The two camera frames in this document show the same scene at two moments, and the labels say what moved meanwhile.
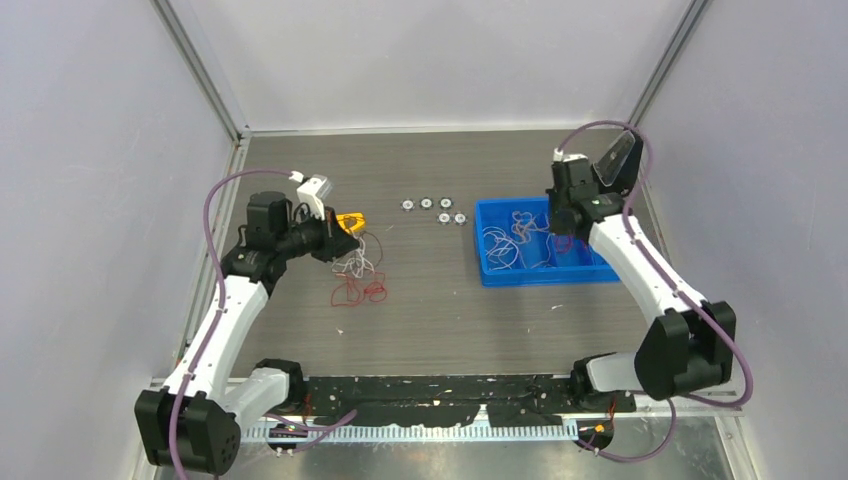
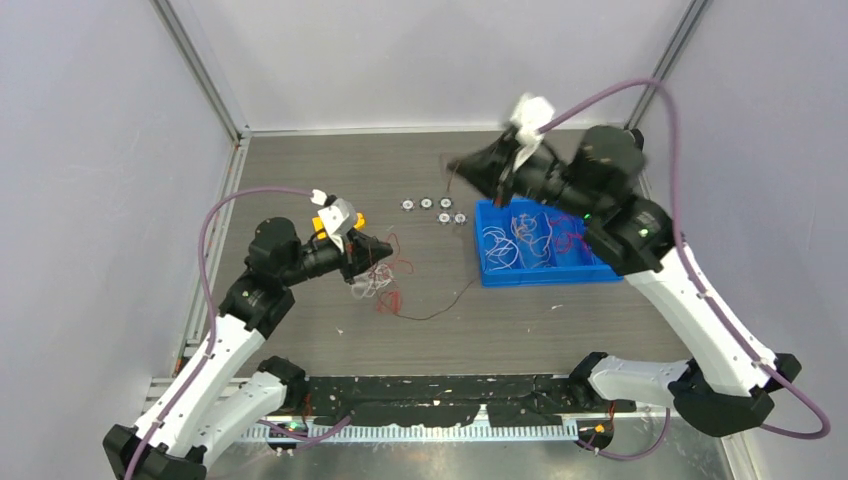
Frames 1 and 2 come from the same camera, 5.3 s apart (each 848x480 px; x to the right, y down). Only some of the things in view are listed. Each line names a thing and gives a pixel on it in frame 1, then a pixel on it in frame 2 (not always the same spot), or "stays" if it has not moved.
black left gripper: [335, 242] → [360, 252]
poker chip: [443, 217] stays
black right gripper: [557, 227] → [491, 167]
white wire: [502, 251] stays
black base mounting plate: [364, 400] stays
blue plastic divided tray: [516, 246] stays
